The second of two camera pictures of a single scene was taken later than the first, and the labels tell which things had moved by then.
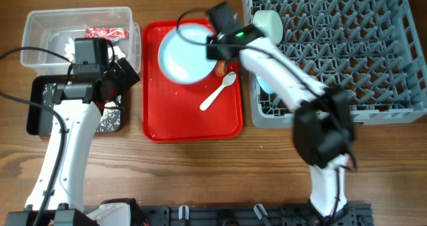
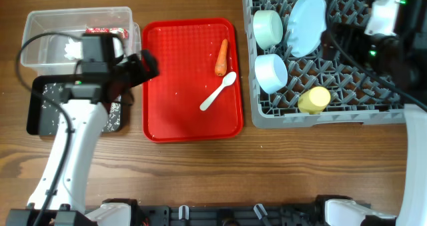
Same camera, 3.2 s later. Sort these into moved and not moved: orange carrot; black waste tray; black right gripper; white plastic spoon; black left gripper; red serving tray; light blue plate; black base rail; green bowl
Moved: black right gripper; light blue plate; black left gripper
Not moved: black base rail; red serving tray; green bowl; orange carrot; white plastic spoon; black waste tray
